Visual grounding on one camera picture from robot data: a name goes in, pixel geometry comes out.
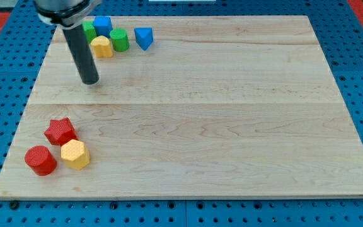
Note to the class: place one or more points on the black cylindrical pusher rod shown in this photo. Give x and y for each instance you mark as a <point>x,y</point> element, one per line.
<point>81,54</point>

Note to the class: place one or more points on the red star block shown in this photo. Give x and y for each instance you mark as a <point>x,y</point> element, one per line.
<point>60,132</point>

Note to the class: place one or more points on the green cube block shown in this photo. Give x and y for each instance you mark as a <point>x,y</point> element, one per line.
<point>89,30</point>

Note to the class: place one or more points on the yellow heart block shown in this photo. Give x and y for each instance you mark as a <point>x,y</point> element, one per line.
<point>102,47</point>

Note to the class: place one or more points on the blue pentagon block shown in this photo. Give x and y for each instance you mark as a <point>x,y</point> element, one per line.
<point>103,26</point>

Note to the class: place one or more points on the green cylinder block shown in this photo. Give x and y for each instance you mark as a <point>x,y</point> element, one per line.
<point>120,40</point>

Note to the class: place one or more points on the blue triangle block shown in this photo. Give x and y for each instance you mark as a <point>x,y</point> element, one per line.
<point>144,37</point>

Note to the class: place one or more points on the yellow hexagon block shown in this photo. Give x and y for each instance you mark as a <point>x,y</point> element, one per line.
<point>75,154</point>

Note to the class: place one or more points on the red cylinder block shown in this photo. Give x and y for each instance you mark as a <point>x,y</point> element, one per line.
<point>40,160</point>

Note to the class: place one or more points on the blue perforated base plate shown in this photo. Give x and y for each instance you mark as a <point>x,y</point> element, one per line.
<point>24,41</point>

